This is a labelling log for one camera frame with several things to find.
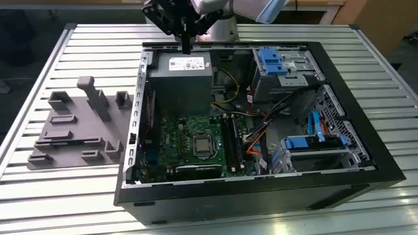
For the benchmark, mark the silver CPU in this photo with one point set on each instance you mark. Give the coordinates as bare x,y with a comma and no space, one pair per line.
203,145

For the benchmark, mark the white framed desk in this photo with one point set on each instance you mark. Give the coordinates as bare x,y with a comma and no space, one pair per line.
334,14

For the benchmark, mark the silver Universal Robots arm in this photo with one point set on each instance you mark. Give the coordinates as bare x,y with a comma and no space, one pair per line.
224,29

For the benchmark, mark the metal disk bay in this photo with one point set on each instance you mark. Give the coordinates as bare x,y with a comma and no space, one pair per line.
319,153

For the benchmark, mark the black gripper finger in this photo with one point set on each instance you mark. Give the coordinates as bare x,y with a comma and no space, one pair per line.
159,19
203,24

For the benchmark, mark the CPU socket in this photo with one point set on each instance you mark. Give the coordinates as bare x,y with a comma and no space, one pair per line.
201,135

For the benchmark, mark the blue plastic drive latch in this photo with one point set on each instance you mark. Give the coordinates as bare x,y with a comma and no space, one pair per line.
268,58

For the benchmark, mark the metal optical drive cage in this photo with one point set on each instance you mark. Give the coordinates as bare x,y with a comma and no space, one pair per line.
294,80

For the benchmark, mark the dark office chair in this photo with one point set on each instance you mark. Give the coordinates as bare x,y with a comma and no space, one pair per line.
16,36

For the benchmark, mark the brown wooden cabinet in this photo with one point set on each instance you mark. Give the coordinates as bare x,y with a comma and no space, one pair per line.
375,24

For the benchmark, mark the black open PC case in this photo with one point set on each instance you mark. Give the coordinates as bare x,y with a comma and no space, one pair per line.
228,200

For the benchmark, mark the grey parts rack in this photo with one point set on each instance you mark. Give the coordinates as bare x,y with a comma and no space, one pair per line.
81,117

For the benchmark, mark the hard disk in blue carrier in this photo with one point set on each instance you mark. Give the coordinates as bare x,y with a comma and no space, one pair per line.
296,143

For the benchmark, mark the green motherboard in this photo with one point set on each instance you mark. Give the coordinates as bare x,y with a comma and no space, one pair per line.
176,156

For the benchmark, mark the grey power supply unit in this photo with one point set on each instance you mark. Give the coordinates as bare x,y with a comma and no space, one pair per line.
179,90

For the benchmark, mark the black graphics card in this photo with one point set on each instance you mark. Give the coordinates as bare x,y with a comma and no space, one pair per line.
195,171

